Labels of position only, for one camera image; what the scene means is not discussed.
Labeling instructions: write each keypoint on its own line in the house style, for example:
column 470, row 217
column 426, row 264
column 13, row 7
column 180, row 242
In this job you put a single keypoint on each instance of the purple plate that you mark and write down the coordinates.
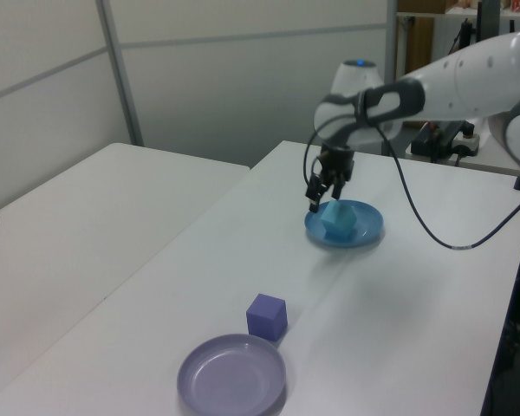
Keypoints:
column 229, row 381

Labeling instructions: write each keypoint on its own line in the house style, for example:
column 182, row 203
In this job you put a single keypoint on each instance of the black power adapter box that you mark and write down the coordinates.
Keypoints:
column 433, row 145

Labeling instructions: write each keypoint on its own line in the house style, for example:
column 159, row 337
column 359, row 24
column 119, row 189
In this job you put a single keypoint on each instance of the white shelf board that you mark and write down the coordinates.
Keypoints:
column 442, row 14

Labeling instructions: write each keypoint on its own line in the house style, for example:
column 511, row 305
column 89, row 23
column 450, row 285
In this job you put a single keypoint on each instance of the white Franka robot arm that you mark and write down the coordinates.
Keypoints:
column 459, row 82

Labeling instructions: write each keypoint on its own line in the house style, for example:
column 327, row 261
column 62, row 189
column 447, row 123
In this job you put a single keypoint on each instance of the purple foam cube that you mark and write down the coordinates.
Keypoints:
column 264, row 318

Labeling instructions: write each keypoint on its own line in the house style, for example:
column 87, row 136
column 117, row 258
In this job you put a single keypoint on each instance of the blue plate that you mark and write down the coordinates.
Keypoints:
column 368, row 226

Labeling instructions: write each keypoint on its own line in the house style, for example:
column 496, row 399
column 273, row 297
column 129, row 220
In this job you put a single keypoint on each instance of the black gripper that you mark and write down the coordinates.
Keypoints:
column 338, row 162

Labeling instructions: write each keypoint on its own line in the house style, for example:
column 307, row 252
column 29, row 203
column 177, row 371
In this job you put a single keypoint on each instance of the white side table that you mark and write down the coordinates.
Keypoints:
column 91, row 208

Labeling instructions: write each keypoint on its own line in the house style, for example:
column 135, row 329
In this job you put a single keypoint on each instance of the brown cardboard panel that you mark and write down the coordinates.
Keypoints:
column 416, row 43

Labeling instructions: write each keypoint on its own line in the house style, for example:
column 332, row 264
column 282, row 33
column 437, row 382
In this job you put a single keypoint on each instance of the grey partition post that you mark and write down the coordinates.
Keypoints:
column 391, row 39

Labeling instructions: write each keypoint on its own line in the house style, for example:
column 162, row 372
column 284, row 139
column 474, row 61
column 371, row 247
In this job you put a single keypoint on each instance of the cyan foam cube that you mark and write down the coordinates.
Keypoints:
column 338, row 221

